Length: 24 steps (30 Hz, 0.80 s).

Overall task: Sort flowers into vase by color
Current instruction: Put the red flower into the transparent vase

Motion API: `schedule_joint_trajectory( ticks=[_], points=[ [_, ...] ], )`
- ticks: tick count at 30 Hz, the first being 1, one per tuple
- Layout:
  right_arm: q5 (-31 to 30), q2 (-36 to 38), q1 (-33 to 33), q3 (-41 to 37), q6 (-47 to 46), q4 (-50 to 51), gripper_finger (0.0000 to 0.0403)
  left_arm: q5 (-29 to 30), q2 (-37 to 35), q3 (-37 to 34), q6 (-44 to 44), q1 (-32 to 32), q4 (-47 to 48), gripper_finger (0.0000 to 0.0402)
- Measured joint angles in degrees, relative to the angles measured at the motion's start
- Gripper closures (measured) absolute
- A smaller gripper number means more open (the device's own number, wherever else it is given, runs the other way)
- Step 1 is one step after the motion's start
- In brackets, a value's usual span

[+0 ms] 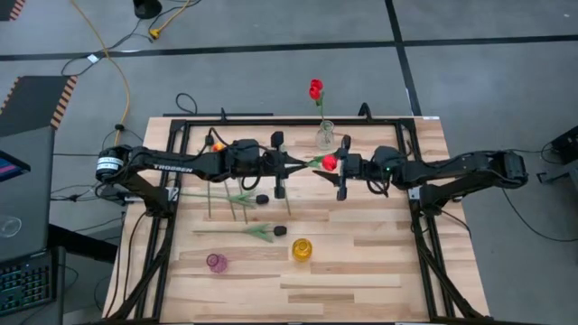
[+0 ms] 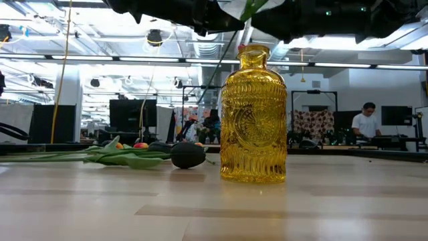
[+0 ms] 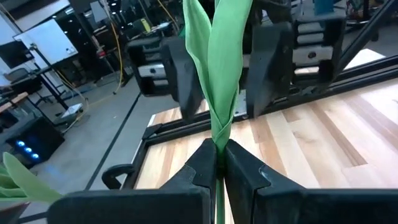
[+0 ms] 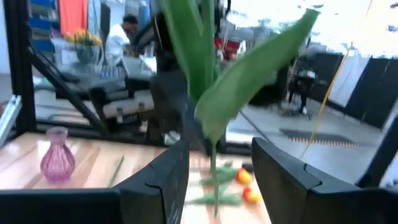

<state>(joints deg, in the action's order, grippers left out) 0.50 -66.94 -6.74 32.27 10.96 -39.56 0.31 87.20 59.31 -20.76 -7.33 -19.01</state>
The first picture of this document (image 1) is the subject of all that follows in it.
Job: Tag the dark tablet screen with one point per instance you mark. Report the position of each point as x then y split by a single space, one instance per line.
11 166

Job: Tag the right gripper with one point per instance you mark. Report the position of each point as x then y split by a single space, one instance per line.
354 167

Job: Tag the white paper tag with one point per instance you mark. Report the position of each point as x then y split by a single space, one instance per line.
93 58

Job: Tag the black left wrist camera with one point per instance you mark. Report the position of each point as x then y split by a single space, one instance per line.
245 150

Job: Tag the clear glass vase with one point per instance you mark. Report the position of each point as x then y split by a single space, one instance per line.
325 137

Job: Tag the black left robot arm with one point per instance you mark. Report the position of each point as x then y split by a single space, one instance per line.
171 168

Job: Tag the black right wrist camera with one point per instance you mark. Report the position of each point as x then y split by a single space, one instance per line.
388 155

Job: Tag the red artificial tulip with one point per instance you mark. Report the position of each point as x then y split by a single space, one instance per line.
330 163
314 93
316 84

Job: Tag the black backlit keyboard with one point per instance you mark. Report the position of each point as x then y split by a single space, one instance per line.
25 282

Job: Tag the grey laptop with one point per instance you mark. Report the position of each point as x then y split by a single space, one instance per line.
27 203

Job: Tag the black side desk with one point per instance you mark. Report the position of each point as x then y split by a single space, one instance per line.
81 244

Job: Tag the purple glass vase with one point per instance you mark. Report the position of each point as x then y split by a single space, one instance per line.
217 263

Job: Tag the black mat orange stripes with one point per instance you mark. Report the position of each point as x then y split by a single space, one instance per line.
6 6
31 104

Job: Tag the yellow glass vase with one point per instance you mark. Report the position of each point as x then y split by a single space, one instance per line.
301 249

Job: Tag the black box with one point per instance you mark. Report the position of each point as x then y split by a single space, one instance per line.
566 145

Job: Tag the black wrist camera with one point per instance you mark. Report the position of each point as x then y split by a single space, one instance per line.
245 150
388 155

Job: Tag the black aluminium table frame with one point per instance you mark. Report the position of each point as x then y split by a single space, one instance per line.
293 122

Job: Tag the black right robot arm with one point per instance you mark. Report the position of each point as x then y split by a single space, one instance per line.
456 169

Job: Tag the black round stand base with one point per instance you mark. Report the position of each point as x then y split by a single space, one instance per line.
146 8

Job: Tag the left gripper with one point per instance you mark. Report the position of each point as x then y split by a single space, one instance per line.
277 167

